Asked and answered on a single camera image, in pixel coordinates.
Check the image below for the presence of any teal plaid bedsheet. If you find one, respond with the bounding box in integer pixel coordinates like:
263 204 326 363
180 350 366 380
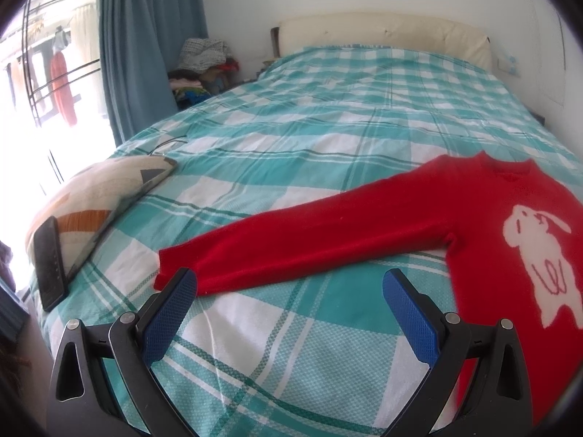
27 44 583 437

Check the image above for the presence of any red sweater with white dog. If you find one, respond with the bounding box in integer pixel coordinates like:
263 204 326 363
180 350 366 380
152 152 583 426

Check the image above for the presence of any grey checked cloth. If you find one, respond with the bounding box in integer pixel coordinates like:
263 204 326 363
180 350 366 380
179 37 228 71

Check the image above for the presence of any cream padded headboard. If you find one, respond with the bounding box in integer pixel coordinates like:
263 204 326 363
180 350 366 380
271 11 495 69

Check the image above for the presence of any orange hanging garment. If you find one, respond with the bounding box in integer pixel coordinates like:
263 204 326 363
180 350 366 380
49 50 78 126

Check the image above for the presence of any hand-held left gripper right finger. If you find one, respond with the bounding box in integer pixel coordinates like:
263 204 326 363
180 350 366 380
383 268 533 437

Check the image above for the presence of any white wardrobe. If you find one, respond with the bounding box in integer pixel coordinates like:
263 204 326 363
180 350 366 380
544 7 572 107

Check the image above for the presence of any blue curtain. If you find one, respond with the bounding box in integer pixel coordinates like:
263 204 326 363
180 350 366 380
97 0 210 146

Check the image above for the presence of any thin black cable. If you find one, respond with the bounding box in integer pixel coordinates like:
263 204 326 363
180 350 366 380
152 134 189 158

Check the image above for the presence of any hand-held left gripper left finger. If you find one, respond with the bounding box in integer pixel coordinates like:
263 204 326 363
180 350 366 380
48 268 203 437

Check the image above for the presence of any pile of colourful clothes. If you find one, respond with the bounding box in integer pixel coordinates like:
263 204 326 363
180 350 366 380
168 57 240 106

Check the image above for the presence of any patterned cream pillow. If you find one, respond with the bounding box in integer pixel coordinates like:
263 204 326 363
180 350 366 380
26 155 178 283

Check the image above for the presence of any black phone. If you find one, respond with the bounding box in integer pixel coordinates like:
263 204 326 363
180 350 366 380
33 216 70 312

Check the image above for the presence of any black window railing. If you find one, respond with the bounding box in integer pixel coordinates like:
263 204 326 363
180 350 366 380
20 0 110 128

